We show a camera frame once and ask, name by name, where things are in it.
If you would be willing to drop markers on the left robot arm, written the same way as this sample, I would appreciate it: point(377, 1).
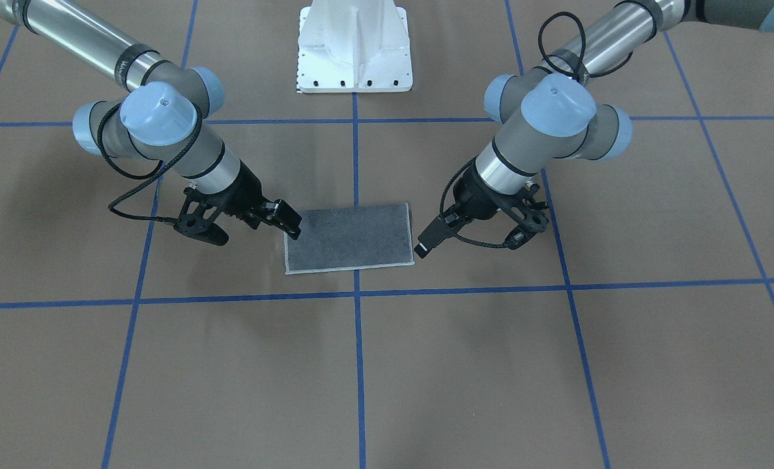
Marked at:
point(548, 114)

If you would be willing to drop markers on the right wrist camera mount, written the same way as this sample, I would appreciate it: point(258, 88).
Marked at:
point(198, 214)

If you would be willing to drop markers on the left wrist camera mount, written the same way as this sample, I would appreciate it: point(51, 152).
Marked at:
point(528, 214)

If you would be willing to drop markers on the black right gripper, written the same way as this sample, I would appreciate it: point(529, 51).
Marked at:
point(246, 189)

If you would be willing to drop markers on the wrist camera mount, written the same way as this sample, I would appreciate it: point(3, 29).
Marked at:
point(528, 214)
point(198, 214)

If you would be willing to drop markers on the pink and grey towel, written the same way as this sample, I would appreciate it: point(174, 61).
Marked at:
point(352, 238)

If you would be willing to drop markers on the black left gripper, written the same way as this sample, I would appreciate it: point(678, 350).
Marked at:
point(480, 193)

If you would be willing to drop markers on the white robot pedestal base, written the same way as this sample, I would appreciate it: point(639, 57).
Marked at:
point(354, 47)

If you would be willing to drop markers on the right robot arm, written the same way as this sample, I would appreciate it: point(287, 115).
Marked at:
point(160, 126)

